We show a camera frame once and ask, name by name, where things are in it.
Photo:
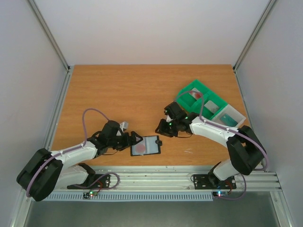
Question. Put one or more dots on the teal card in bin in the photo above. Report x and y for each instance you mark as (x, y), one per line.
(228, 121)

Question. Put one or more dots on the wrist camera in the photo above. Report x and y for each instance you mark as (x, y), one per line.
(168, 118)
(124, 125)

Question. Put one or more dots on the right aluminium frame post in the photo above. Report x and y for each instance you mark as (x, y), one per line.
(255, 32)

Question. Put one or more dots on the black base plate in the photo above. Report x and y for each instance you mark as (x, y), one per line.
(201, 182)
(101, 181)

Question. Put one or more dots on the left aluminium frame post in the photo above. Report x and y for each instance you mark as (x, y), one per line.
(40, 18)

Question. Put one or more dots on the green plastic compartment tray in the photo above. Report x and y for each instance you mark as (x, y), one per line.
(186, 101)

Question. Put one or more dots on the black leather card holder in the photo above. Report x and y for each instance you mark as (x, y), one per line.
(153, 145)

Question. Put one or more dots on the aluminium frame post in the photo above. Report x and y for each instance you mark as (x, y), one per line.
(40, 18)
(255, 32)

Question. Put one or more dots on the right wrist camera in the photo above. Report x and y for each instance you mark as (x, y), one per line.
(168, 118)

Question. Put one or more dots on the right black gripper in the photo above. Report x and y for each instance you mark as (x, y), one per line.
(166, 126)

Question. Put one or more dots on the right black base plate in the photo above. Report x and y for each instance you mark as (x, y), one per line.
(201, 182)

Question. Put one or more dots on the white plastic bin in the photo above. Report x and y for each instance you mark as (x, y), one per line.
(232, 112)

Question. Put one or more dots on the grey slotted cable duct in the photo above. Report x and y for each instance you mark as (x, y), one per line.
(130, 196)

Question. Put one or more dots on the white card with red dot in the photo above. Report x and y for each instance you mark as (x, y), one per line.
(195, 93)

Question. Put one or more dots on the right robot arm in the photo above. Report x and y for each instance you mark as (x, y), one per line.
(244, 148)

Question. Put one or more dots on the white card orange circles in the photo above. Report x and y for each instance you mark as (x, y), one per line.
(139, 149)

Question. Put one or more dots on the white card in tray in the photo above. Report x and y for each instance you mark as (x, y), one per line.
(211, 106)

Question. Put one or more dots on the aluminium front rail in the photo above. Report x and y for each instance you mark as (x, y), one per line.
(178, 178)

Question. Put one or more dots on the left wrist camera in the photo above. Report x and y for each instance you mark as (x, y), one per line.
(124, 125)

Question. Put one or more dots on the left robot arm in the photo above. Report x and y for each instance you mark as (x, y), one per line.
(50, 170)

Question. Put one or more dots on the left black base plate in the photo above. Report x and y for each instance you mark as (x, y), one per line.
(101, 181)

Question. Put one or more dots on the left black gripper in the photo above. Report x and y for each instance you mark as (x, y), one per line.
(128, 142)

